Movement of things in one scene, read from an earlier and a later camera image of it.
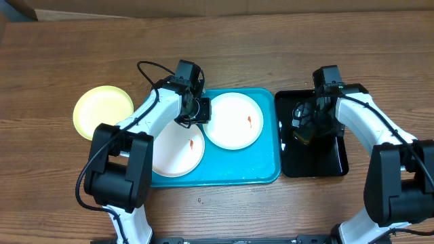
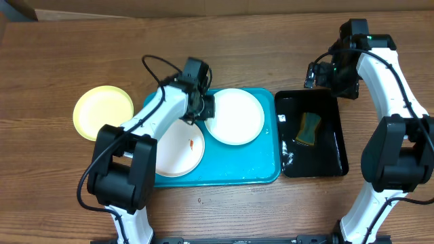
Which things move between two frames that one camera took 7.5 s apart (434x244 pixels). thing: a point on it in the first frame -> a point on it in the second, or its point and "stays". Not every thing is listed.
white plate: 178,150 stays
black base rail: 301,239 stays
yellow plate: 100,104 stays
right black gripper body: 308,123 -> 314,76
